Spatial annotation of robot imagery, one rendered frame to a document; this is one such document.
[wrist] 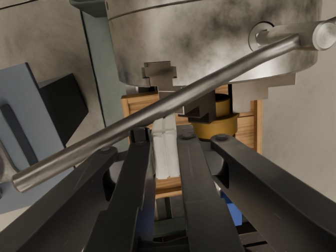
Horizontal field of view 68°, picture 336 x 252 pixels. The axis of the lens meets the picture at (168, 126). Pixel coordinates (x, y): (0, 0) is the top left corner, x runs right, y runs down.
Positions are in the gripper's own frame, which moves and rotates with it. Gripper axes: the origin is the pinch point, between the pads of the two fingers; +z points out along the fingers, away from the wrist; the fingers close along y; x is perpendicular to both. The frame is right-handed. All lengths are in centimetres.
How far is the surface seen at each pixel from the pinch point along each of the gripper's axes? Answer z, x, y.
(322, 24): 2.8, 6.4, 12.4
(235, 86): 24.7, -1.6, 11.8
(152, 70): 15.0, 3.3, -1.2
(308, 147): 145, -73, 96
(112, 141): -2.2, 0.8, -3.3
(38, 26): 128, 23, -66
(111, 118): 79, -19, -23
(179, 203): 49, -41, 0
